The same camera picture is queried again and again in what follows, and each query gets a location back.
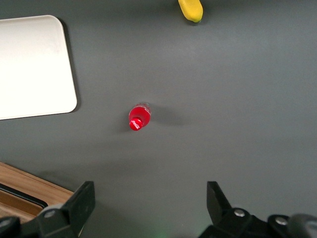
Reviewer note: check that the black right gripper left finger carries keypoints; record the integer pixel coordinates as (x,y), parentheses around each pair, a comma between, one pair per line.
(79,208)

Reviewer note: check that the red cola bottle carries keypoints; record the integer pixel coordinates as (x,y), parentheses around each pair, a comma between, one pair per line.
(139,116)

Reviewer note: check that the yellow toy lemon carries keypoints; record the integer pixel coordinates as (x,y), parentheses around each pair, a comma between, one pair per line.
(192,10)

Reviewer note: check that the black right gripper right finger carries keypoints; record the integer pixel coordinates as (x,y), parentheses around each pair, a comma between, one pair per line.
(220,210)

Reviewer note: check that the beige rectangular tray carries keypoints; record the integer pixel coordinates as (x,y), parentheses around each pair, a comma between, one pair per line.
(32,67)

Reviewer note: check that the wooden drawer cabinet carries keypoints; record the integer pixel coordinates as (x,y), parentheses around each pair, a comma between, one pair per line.
(29,181)

